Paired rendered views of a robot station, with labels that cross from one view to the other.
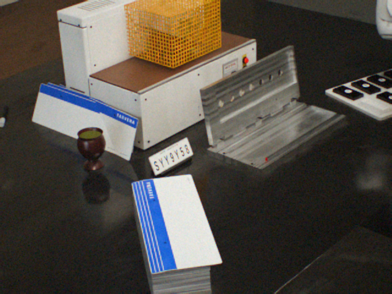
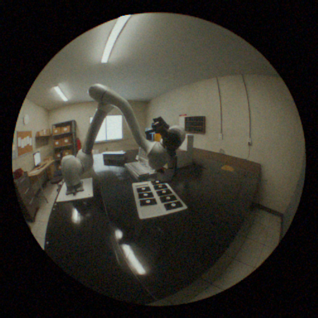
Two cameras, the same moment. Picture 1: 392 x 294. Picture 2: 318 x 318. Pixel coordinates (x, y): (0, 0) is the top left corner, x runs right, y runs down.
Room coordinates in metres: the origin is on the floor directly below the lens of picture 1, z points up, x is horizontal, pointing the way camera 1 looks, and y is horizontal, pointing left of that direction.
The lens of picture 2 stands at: (2.68, -1.27, 1.32)
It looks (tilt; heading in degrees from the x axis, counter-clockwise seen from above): 15 degrees down; 104
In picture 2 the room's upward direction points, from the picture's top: straight up
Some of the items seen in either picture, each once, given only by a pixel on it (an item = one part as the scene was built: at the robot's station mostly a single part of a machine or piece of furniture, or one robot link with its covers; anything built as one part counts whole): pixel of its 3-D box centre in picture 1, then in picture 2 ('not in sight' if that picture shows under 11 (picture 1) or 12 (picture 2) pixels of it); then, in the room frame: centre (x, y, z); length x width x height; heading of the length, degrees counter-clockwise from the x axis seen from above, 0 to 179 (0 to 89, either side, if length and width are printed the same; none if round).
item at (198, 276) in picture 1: (168, 237); (114, 155); (1.61, 0.07, 0.95); 0.40 x 0.13 x 0.10; 9
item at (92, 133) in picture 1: (92, 149); not in sight; (2.08, 0.29, 0.96); 0.09 x 0.09 x 0.11
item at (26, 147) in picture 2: not in sight; (24, 142); (-0.91, -1.31, 1.55); 0.94 x 0.03 x 0.64; 137
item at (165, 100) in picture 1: (177, 44); (174, 149); (2.56, 0.03, 1.09); 0.75 x 0.40 x 0.38; 137
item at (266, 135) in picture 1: (278, 133); (139, 168); (2.20, -0.27, 0.92); 0.44 x 0.21 x 0.04; 137
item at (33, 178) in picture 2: not in sight; (43, 180); (-0.78, -0.88, 0.38); 1.40 x 0.72 x 0.75; 137
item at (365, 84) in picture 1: (365, 87); (160, 187); (2.52, -0.61, 0.92); 0.10 x 0.05 x 0.01; 30
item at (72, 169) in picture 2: not in sight; (70, 169); (1.86, -0.89, 1.08); 0.18 x 0.16 x 0.22; 102
